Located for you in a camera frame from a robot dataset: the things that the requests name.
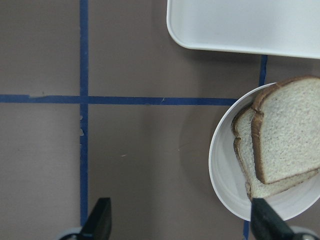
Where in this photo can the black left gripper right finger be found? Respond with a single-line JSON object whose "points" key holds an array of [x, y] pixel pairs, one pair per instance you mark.
{"points": [[266, 224]]}

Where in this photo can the cream bear tray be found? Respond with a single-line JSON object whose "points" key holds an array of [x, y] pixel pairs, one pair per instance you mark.
{"points": [[289, 28]]}

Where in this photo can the bread slice on plate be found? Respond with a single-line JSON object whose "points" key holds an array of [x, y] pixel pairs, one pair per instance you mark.
{"points": [[243, 148]]}

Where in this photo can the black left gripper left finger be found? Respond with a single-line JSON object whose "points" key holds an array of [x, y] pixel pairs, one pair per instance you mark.
{"points": [[99, 223]]}

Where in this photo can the bread slice from board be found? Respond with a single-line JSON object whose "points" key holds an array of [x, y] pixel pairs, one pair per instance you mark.
{"points": [[285, 129]]}

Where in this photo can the round cream plate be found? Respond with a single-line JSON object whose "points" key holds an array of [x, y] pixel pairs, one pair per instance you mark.
{"points": [[228, 180]]}

